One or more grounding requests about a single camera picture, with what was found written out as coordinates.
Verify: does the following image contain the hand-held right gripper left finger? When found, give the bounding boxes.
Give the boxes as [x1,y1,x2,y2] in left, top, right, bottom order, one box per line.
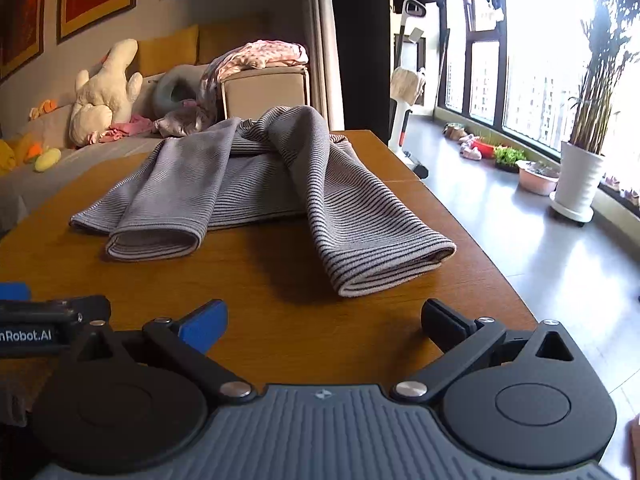
[61,299,257,404]

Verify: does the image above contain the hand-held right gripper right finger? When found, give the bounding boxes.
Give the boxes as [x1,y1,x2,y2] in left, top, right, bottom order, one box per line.
[391,298,576,404]

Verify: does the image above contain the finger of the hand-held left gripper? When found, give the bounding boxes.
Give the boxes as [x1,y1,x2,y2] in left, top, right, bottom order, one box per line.
[0,282,32,302]

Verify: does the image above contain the grey striped pants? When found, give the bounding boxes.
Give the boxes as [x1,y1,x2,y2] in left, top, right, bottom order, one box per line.
[69,105,458,298]

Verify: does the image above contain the pink clothes pile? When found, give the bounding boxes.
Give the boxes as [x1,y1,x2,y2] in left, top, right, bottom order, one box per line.
[200,39,310,108]

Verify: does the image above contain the yellow green plush toy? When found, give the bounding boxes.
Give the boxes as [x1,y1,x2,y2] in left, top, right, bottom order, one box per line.
[33,147,62,173]

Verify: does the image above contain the grey sofa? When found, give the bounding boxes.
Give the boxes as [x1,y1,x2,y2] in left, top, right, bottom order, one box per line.
[0,22,310,235]

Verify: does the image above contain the pink basin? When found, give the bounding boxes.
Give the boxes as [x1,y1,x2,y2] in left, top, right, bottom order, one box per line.
[516,159,561,197]

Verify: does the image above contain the pink slippers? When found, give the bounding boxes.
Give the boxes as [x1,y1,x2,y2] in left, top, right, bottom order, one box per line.
[458,133,484,162]

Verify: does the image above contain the green sprout tray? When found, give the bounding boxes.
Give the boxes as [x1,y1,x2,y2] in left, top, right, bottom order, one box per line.
[492,144,528,174]

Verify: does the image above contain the red tray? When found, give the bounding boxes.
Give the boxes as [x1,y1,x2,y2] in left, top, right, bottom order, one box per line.
[472,137,499,160]

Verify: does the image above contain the small orange plush toy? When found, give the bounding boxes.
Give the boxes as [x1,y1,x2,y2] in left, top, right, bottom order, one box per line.
[28,99,59,121]

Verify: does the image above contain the potted plant in white pot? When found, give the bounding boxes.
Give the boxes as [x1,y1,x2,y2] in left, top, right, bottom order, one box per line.
[548,0,640,224]

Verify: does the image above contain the pink cloth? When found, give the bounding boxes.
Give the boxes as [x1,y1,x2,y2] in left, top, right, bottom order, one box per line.
[86,114,160,144]

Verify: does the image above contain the silver grey cloth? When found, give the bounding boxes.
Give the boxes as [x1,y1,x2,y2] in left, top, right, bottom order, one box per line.
[153,101,219,139]

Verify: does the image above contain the white floor cleaner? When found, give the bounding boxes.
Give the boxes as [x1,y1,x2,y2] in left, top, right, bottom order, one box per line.
[387,0,432,179]

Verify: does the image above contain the white plush rabbit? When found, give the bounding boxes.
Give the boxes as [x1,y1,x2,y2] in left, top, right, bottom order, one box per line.
[68,38,145,149]

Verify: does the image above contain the grey neck pillow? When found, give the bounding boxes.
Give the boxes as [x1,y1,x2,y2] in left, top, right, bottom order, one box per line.
[149,66,205,120]

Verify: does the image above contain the beige storage box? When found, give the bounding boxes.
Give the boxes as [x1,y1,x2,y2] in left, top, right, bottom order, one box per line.
[221,64,307,121]

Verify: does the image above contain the large red framed picture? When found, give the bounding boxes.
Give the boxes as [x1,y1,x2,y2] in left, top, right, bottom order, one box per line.
[0,0,49,84]

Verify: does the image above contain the yellow sofa cushion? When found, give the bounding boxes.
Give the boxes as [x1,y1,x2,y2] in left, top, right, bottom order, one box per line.
[136,25,201,79]
[197,16,273,66]

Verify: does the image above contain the beige curtain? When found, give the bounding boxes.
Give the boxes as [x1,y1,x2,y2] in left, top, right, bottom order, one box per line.
[299,0,347,132]

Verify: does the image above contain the black window frame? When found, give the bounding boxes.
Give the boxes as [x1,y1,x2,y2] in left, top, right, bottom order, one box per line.
[436,0,640,201]

